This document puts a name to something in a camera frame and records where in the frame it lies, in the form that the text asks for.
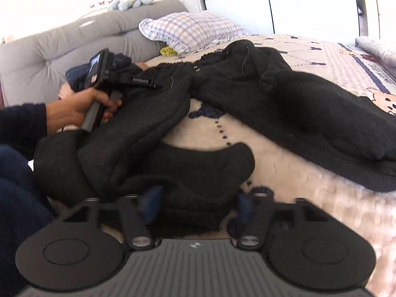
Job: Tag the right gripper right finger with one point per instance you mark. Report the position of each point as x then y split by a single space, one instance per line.
303 244

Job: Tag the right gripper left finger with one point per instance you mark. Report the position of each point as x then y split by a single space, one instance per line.
89 244

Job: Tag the black fleece garment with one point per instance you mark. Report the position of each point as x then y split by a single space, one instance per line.
173 137

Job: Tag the person's dark sleeve forearm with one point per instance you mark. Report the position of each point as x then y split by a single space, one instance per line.
23 126

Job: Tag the folded dark navy clothes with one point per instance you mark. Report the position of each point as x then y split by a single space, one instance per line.
76 76

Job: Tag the person's left hand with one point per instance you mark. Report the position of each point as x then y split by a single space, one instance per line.
73 109

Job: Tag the grey padded headboard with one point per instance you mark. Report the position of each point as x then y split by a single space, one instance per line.
33 68

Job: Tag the yellow green small item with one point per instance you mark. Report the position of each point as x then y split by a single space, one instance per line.
168 51

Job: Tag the blue plush toy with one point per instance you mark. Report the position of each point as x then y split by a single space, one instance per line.
124 5

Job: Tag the plaid pillow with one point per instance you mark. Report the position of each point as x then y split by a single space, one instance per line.
188 32

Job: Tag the beige patterned bedspread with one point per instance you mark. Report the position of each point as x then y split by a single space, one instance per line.
370 213

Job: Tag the white teal wardrobe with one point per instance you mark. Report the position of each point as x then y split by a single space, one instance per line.
334 20

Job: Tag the folded lilac quilt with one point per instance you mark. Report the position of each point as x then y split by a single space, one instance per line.
383 49

